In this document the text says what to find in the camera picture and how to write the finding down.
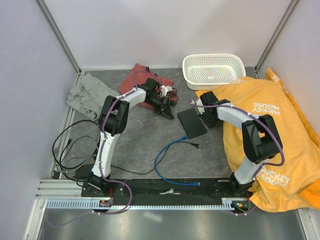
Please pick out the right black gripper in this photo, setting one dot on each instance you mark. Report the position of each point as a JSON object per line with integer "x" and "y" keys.
{"x": 210, "y": 125}

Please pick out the orange Mickey Mouse blanket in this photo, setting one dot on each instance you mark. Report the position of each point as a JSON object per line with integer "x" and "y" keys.
{"x": 293, "y": 185}

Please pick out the aluminium frame post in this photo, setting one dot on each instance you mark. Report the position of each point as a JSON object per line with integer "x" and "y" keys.
{"x": 276, "y": 34}
{"x": 58, "y": 34}

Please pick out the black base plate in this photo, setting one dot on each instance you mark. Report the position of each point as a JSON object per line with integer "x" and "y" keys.
{"x": 158, "y": 191}

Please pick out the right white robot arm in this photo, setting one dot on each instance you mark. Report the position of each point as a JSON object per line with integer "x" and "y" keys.
{"x": 260, "y": 137}

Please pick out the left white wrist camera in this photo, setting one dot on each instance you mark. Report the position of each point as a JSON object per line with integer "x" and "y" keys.
{"x": 164, "y": 90}

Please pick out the white plastic basket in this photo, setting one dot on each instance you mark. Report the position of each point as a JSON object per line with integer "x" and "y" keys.
{"x": 209, "y": 71}

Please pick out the right aluminium frame post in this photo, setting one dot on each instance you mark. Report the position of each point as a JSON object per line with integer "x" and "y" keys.
{"x": 276, "y": 34}

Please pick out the aluminium rail left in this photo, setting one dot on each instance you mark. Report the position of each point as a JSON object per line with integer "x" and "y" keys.
{"x": 60, "y": 143}

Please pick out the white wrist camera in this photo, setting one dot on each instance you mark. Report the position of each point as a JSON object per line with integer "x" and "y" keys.
{"x": 198, "y": 105}
{"x": 164, "y": 90}

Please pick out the left aluminium frame post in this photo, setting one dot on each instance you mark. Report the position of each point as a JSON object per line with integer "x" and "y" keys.
{"x": 58, "y": 34}

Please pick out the grey cloth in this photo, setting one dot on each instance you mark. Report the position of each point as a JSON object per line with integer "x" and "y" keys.
{"x": 88, "y": 96}

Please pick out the black network switch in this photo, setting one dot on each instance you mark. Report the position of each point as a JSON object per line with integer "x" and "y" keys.
{"x": 191, "y": 123}

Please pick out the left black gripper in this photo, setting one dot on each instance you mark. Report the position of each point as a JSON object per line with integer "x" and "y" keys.
{"x": 166, "y": 111}

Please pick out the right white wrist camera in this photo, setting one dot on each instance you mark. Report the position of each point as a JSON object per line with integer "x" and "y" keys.
{"x": 198, "y": 105}

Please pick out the black power adapter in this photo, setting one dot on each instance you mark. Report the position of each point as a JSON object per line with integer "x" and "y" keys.
{"x": 84, "y": 171}

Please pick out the white slotted cable duct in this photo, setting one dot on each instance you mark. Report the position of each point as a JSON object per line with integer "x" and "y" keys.
{"x": 223, "y": 204}

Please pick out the red cloth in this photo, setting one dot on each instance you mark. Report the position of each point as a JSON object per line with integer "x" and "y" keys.
{"x": 139, "y": 74}

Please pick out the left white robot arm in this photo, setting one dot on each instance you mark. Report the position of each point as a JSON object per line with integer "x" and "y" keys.
{"x": 113, "y": 121}

